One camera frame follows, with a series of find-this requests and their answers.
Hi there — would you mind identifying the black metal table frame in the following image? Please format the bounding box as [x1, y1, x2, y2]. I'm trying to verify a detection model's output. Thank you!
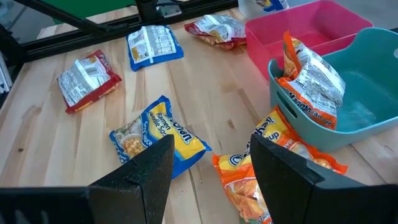
[0, 0, 240, 110]

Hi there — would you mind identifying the blue Maruchan noodle pack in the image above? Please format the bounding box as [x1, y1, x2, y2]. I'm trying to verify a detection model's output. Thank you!
[108, 95, 213, 180]
[254, 0, 289, 12]
[126, 24, 185, 72]

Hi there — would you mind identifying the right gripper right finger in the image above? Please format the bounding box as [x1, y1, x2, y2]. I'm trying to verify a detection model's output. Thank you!
[249, 134, 366, 224]

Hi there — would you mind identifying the pink plastic bin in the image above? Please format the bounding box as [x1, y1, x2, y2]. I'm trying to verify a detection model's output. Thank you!
[244, 0, 374, 82]

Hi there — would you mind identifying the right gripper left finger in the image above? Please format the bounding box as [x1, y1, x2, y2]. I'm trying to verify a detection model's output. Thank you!
[88, 134, 175, 224]

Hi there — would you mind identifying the orange Maruchan noodle pack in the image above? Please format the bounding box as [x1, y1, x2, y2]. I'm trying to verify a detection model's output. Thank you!
[212, 151, 274, 224]
[275, 30, 346, 131]
[254, 106, 348, 175]

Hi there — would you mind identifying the red Maruchan noodle pack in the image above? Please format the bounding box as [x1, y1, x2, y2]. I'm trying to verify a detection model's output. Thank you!
[183, 14, 248, 51]
[57, 49, 123, 115]

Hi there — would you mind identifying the green floor mat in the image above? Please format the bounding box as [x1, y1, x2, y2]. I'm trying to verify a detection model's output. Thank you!
[40, 0, 137, 19]

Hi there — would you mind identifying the teal plastic bin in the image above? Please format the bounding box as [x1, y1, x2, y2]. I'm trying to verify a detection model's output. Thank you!
[267, 27, 398, 153]

